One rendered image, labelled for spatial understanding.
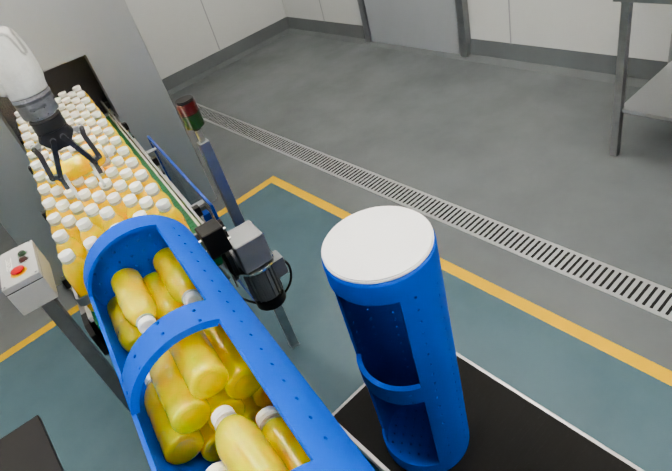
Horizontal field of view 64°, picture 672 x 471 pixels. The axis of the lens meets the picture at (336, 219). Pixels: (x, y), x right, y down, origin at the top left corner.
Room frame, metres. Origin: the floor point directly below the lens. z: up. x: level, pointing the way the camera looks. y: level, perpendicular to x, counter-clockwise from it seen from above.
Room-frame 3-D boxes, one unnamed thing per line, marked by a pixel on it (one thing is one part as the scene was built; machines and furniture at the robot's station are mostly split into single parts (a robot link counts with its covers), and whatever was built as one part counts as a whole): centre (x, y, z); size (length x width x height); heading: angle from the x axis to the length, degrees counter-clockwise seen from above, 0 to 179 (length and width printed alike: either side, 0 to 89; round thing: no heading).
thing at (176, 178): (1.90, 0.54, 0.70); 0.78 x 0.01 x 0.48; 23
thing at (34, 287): (1.29, 0.89, 1.05); 0.20 x 0.10 x 0.10; 23
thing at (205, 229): (1.33, 0.37, 0.95); 0.10 x 0.07 x 0.10; 113
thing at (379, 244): (1.00, -0.08, 1.03); 0.28 x 0.28 x 0.01
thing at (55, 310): (1.29, 0.89, 0.50); 0.04 x 0.04 x 1.00; 23
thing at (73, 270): (1.26, 0.74, 0.99); 0.07 x 0.07 x 0.19
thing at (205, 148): (1.70, 0.36, 0.55); 0.04 x 0.04 x 1.10; 23
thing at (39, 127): (1.32, 0.61, 1.42); 0.08 x 0.07 x 0.09; 113
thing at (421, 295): (1.00, -0.08, 0.59); 0.28 x 0.28 x 0.88
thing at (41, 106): (1.32, 0.61, 1.49); 0.09 x 0.09 x 0.06
